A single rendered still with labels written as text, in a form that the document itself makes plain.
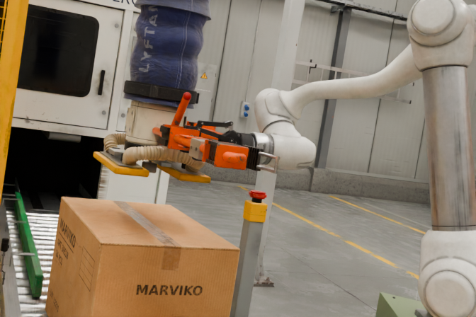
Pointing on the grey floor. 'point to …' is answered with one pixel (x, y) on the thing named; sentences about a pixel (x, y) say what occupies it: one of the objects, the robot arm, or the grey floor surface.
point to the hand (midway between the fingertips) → (181, 138)
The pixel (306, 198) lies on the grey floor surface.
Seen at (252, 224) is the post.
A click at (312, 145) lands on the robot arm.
